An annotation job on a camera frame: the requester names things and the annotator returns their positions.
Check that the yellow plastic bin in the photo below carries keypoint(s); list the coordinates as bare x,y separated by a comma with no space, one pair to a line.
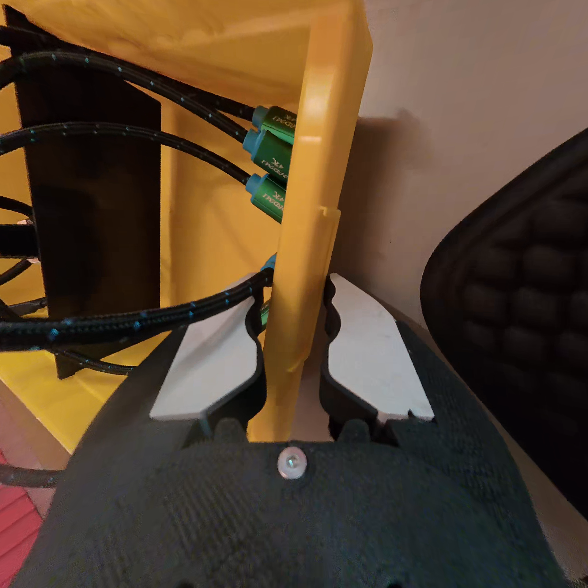
220,46

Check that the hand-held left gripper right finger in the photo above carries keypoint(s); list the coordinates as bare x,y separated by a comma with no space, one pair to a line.
372,358

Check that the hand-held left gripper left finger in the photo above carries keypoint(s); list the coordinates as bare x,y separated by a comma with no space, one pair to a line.
216,367

